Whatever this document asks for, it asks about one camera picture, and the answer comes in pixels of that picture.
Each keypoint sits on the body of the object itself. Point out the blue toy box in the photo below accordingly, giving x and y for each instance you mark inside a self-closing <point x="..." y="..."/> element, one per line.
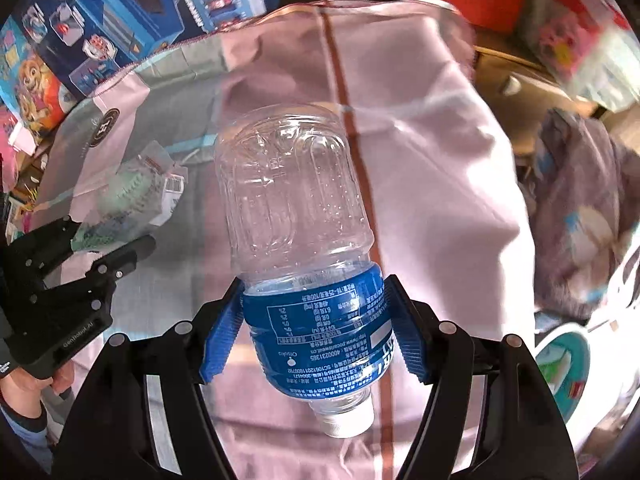
<point x="125" y="15"/>

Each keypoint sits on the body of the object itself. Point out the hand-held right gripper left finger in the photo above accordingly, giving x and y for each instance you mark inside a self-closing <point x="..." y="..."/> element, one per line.
<point x="222" y="332"/>

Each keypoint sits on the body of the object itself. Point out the plastic bag of pink toys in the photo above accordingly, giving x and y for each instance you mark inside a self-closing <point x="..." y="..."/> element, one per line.
<point x="585" y="25"/>

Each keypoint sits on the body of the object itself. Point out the clear water bottle blue label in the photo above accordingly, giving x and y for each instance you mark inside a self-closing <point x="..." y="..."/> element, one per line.
<point x="300" y="200"/>

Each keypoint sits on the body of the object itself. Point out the cartoon dog toy package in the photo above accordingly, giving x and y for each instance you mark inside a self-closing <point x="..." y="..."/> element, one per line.
<point x="35" y="85"/>

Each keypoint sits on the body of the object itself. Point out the person's left hand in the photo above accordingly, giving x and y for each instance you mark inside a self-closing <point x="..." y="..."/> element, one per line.
<point x="30" y="392"/>

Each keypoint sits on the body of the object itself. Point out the clear green plastic packaging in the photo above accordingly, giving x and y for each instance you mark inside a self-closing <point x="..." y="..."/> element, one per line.
<point x="130" y="190"/>

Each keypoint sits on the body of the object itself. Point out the brown cardboard box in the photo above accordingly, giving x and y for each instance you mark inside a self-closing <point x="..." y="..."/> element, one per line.
<point x="525" y="75"/>

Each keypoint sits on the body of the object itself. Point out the round black sticker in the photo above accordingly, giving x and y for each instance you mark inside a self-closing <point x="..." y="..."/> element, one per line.
<point x="105" y="127"/>

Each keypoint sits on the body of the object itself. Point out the pink box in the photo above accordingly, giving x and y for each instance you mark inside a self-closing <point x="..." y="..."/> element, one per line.
<point x="15" y="135"/>

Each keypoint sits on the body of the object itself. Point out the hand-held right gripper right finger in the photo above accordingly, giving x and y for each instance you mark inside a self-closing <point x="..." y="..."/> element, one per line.
<point x="405" y="332"/>

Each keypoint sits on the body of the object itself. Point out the person's left forearm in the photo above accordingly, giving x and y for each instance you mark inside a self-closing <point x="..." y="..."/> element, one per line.
<point x="25" y="440"/>

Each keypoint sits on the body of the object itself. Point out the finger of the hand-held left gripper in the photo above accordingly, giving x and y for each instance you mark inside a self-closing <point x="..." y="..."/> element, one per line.
<point x="120" y="257"/>
<point x="45" y="245"/>

